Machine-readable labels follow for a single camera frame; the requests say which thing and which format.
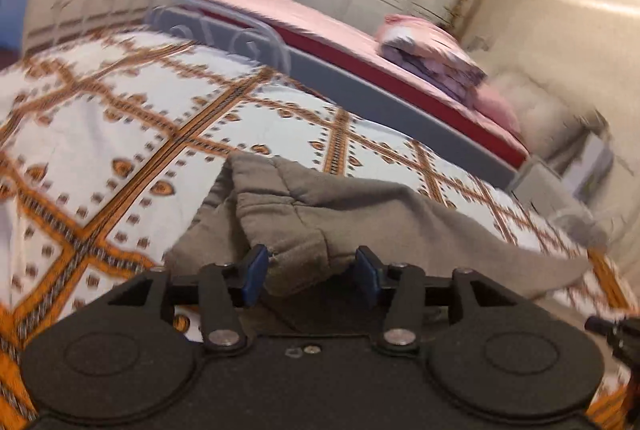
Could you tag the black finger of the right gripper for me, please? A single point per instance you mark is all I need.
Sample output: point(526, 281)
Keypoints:
point(622, 336)

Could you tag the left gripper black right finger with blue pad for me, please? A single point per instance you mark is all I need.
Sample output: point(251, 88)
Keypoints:
point(400, 293)

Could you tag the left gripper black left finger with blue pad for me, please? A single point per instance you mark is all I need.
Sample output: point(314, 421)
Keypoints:
point(218, 291)

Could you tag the grey fleece pants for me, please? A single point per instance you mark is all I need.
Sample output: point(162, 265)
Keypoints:
point(312, 223)

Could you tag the white bedside table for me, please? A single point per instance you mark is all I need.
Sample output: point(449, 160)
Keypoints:
point(562, 197)

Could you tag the white orange patterned bedspread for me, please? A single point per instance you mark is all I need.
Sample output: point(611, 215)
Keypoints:
point(110, 143)

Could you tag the pink pillow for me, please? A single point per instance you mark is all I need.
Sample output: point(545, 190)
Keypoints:
point(488, 102)

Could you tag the beige cushioned headboard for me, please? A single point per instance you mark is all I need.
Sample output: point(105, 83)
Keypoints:
point(552, 122)

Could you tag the folded pink white duvet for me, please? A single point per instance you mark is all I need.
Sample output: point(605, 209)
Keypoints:
point(427, 51)

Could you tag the white metal bed footboard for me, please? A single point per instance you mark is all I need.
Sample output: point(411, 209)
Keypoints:
point(219, 27)

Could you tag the pink bed with grey frame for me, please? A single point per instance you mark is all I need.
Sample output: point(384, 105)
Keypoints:
point(342, 64)

